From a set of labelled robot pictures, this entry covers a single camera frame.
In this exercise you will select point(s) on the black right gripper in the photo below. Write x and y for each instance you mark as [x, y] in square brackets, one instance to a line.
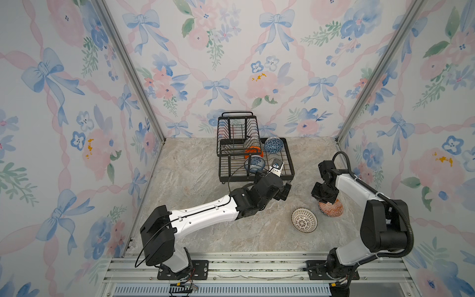
[315, 192]

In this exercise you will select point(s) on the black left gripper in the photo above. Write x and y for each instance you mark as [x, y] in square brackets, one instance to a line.
[284, 193]

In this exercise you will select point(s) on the red patterned ceramic bowl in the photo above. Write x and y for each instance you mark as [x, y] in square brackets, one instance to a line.
[332, 210]

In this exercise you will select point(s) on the white brown lattice bowl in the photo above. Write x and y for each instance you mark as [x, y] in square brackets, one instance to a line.
[304, 220]

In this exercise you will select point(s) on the blue floral ceramic bowl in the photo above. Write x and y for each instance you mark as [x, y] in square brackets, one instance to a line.
[254, 164]

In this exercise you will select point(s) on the blue geometric patterned bowl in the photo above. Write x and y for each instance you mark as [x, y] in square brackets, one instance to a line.
[274, 145]

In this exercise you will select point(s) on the orange plastic bowl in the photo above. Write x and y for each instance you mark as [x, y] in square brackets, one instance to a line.
[253, 151]

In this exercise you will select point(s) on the black wire dish rack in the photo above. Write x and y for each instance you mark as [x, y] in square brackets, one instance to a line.
[232, 129]

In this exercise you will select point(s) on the green patterned ceramic bowl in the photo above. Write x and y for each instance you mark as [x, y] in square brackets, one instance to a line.
[252, 142]

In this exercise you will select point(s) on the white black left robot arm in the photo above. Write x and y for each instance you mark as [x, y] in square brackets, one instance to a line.
[164, 227]

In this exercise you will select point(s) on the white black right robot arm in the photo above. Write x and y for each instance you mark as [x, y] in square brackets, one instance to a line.
[385, 229]

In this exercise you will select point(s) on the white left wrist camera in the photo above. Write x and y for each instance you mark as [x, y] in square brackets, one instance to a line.
[276, 167]

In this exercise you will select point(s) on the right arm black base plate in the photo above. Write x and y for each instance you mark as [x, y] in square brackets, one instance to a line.
[315, 269]

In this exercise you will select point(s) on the aluminium front rail frame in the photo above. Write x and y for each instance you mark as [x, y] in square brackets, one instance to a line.
[255, 274]

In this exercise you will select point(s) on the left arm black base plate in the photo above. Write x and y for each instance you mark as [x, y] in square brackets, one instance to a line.
[196, 269]

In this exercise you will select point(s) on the right aluminium corner post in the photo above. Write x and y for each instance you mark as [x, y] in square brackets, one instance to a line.
[408, 20]

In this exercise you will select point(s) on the aluminium corner post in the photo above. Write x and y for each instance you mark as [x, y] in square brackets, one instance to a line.
[408, 20]
[125, 59]

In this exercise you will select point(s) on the left aluminium corner post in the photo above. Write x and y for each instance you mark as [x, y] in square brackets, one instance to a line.
[125, 59]

